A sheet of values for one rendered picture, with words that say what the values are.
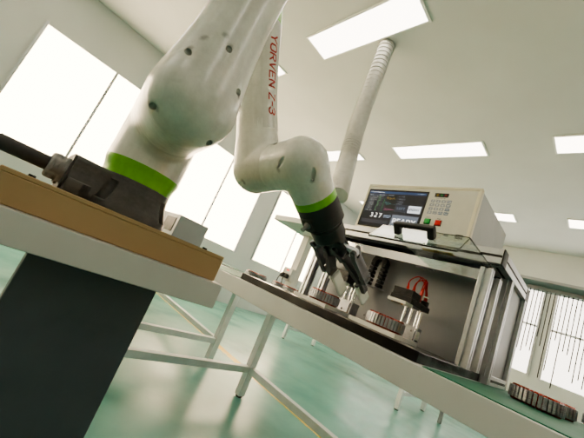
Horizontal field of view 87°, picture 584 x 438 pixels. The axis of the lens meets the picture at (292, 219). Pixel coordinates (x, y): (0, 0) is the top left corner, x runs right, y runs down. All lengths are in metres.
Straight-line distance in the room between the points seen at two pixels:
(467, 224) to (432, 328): 0.37
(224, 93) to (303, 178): 0.21
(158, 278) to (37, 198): 0.17
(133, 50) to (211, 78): 5.21
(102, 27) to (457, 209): 5.21
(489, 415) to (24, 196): 0.70
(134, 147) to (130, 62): 5.02
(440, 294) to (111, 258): 1.03
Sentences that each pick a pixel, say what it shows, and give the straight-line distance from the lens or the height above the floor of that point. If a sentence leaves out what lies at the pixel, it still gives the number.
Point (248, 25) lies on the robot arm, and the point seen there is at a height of 1.10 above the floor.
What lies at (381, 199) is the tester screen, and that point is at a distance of 1.31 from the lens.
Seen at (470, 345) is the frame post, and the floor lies 0.83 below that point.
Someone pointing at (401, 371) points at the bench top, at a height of 0.72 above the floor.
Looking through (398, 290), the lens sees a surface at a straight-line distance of 1.04.
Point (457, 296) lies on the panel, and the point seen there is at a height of 0.97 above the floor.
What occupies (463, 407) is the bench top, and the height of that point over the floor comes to 0.72.
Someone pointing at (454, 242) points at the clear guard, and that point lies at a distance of 0.83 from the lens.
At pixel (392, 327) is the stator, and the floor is 0.80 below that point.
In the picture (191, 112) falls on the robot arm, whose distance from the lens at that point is 0.44.
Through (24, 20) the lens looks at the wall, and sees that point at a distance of 5.48.
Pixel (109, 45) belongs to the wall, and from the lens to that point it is 5.57.
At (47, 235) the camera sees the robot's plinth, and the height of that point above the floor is 0.73.
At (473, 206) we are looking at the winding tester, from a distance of 1.16.
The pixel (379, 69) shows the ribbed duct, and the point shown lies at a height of 2.93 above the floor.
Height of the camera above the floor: 0.79
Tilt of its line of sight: 12 degrees up
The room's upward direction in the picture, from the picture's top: 23 degrees clockwise
